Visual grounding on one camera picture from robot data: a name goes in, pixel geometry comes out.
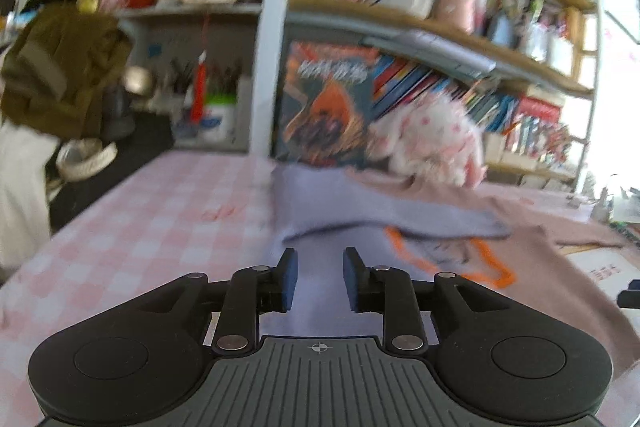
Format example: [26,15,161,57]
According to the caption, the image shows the brown garment pile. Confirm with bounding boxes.
[1,3,132,140]

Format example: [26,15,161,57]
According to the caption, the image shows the metal bowl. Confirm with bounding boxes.
[122,66,155,98]

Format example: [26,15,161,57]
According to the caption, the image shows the pink checkered table cloth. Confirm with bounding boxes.
[1,152,639,426]

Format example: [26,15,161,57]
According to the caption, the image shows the white pen holder cup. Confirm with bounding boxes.
[200,94,236,143]

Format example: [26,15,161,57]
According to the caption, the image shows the red tassel ornament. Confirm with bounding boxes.
[190,51,207,124]

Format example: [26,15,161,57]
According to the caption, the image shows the stack of papers and books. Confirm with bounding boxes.
[591,187,640,246]

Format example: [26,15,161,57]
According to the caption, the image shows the white wooden bookshelf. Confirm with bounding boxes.
[118,0,594,157]

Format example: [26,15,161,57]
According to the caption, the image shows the white cloth pile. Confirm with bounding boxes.
[1,120,58,274]

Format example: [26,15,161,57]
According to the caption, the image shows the pink and purple sweater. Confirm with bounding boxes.
[262,165,639,374]

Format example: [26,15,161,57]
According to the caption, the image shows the illustrated orange cover book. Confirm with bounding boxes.
[274,41,378,167]

